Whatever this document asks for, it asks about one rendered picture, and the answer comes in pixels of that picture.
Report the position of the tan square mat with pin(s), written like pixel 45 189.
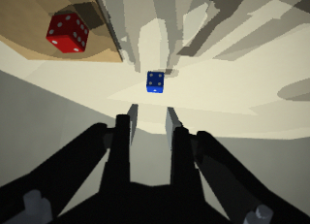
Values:
pixel 24 25

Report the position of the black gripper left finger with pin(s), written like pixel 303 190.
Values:
pixel 41 195

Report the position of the blue die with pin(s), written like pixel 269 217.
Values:
pixel 155 82

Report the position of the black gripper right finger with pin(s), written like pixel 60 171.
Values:
pixel 242 196

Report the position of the red die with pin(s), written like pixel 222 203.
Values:
pixel 68 33

